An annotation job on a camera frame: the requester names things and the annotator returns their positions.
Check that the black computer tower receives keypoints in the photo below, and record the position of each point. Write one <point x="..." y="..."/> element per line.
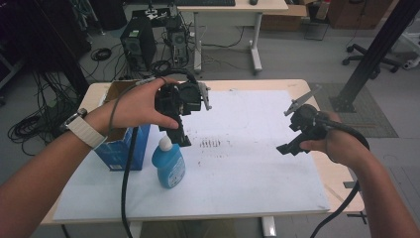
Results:
<point x="138" y="43"/>

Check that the white-legged beige desk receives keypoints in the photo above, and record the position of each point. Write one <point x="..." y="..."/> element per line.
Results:
<point x="231" y="8"/>

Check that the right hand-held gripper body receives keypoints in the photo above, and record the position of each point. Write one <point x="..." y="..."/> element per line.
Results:
<point x="307" y="120"/>

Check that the brown wooden cabinet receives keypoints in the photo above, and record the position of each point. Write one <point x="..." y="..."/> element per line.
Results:
<point x="360" y="13"/>

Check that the person's right hand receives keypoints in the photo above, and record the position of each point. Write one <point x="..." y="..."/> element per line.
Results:
<point x="346" y="147"/>

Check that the beige wooden table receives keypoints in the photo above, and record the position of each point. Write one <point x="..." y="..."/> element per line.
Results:
<point x="336" y="180"/>

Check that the dark curtain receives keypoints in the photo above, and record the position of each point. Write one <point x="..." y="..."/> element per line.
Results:
<point x="39" y="36"/>

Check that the person's left hand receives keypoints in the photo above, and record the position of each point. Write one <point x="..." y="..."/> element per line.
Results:
<point x="135" y="105"/>

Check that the white board sheet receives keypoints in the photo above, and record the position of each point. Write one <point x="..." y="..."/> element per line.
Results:
<point x="237" y="165"/>

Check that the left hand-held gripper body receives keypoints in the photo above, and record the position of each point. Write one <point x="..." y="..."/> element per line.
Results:
<point x="185" y="97"/>

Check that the dark computer mouse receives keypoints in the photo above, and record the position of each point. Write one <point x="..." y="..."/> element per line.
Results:
<point x="254" y="2"/>

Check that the black office chair base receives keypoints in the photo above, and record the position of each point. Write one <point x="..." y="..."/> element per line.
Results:
<point x="369" y="59"/>

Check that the black keyboard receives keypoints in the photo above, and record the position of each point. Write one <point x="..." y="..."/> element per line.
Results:
<point x="204" y="2"/>

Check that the blue cardboard box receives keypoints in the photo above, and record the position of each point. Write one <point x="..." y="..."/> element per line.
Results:
<point x="120" y="152"/>

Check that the black metal post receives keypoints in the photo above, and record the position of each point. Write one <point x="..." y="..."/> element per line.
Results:
<point x="376" y="49"/>

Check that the white band wristwatch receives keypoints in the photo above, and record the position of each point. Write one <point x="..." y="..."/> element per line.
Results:
<point x="86" y="131"/>

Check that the open-sided computer tower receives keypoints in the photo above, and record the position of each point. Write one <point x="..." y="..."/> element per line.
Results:
<point x="178" y="43"/>

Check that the brown cardboard box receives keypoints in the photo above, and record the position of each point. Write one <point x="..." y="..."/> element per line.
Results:
<point x="284" y="18"/>

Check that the grey floor mat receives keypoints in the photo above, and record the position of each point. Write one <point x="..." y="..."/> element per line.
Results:
<point x="369" y="119"/>

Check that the blue bottle with white cap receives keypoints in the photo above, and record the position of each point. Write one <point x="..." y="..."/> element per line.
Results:
<point x="169" y="167"/>

